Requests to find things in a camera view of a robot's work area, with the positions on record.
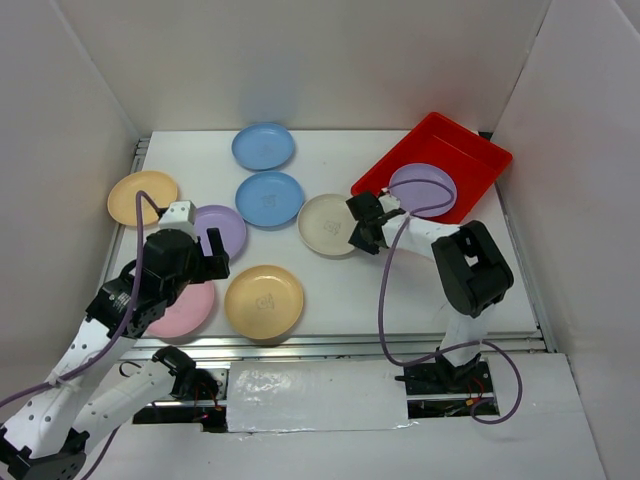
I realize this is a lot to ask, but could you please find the purple plate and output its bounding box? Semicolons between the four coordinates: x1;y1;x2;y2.
388;163;457;218
195;205;247;260

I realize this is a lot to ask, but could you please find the cream white plate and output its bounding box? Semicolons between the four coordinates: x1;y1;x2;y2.
297;194;356;257

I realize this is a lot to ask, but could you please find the pink plate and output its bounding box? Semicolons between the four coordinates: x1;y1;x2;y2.
146;282;215;339

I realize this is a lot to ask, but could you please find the orange plate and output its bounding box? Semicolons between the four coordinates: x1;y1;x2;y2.
107;170;180;228
224;265;305;342

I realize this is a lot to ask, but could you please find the blue plate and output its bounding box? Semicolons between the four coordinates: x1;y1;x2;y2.
235;171;305;228
231;123;295;171

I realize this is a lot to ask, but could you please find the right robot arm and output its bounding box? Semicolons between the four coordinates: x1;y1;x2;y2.
346;189;514;392

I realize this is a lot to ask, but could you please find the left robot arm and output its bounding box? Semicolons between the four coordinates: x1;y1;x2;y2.
1;228;229;479

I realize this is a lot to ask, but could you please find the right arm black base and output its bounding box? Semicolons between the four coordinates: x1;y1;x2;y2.
395;356;493;396

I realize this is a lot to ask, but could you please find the red plastic bin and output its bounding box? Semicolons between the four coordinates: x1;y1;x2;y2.
351;112;512;224

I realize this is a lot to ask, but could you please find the white taped cover panel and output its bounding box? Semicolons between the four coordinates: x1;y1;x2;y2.
226;360;410;433

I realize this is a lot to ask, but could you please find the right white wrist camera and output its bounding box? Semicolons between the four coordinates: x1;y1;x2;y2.
378;188;401;213

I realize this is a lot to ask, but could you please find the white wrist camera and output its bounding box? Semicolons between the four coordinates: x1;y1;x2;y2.
158;200;197;242
378;188;401;213

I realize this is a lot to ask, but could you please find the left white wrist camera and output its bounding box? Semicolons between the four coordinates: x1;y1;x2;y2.
158;200;197;242

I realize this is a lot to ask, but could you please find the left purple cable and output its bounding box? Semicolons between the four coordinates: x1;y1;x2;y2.
0;190;166;480

